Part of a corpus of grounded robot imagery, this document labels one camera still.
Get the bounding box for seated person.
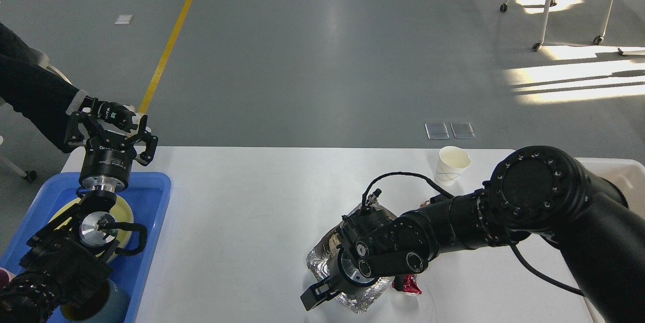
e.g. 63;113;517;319
1;24;143;154

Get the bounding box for yellow plastic plate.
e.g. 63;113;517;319
48;196;134;258

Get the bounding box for pink cup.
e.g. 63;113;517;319
0;267;16;288

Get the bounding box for aluminium foil tray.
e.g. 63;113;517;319
306;202;396;314

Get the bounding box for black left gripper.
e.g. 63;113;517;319
64;111;159;192

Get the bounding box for white plastic bin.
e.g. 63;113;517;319
574;157;645;323

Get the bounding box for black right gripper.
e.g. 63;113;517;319
300;248;379;311

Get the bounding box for red snack wrapper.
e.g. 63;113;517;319
392;274;422;296

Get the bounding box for teal mug yellow inside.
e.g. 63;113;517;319
60;279;130;322

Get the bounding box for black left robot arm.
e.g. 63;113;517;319
2;111;158;322

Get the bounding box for small white cup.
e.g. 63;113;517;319
434;146;472;186

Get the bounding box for blue plastic tray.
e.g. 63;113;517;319
1;172;171;322

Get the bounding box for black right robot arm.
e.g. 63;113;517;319
300;146;644;322

